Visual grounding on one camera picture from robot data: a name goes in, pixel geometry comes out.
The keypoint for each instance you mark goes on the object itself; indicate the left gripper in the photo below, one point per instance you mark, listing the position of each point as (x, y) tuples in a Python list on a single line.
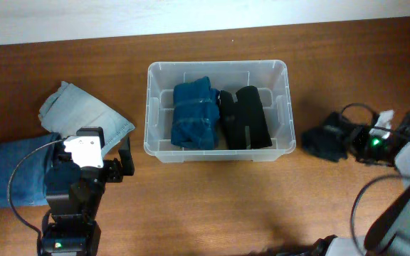
[(129, 164)]

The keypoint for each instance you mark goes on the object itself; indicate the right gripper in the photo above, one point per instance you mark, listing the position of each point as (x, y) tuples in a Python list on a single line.
[(356, 138)]

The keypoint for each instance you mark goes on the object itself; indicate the dark grey garment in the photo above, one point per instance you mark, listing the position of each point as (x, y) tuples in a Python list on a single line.
[(327, 141)]

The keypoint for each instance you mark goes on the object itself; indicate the navy blue garment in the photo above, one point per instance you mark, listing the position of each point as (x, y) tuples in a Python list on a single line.
[(195, 115)]

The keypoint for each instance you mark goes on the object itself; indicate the black garment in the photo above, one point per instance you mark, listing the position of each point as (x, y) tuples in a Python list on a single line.
[(243, 121)]

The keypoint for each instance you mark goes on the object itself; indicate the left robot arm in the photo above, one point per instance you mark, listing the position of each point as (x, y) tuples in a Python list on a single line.
[(74, 189)]

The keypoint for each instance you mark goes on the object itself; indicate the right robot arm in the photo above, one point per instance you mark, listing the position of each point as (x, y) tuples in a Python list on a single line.
[(390, 233)]

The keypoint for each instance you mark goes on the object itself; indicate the light blue folded jeans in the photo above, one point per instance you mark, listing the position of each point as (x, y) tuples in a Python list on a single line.
[(71, 108)]

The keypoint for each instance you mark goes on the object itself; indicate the clear plastic storage bin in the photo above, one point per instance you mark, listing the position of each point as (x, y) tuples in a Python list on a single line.
[(269, 76)]

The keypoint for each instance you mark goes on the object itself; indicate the dark blue folded jeans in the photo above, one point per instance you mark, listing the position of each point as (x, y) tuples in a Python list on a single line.
[(28, 185)]

